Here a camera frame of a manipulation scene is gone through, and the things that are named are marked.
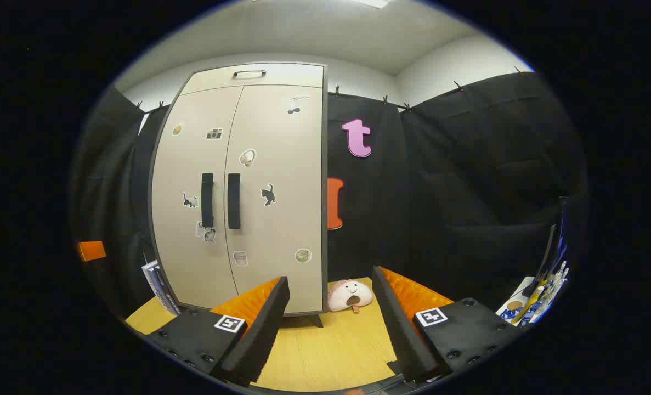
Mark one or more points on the yellow pen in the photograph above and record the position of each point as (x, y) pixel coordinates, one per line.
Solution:
(529, 304)

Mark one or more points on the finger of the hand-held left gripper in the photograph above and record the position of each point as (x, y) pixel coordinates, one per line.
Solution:
(92, 250)

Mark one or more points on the white printed flat box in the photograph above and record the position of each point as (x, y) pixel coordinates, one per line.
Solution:
(509, 310)

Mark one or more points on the beige cabinet door headphone sticker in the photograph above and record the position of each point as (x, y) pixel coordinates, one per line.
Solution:
(298, 219)

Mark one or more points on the beige double-door shoe cabinet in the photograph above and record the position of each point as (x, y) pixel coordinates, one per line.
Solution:
(281, 77)

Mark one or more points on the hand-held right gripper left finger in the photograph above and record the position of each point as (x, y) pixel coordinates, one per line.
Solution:
(267, 323)

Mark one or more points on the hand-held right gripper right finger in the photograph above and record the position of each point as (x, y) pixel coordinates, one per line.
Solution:
(399, 323)

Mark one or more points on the ceiling light panel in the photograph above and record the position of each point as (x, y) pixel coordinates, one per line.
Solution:
(372, 3)

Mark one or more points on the black backdrop cloth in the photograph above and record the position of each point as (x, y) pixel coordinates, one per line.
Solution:
(468, 192)

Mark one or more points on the pink smiling plush toy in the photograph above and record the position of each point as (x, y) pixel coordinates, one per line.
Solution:
(347, 291)

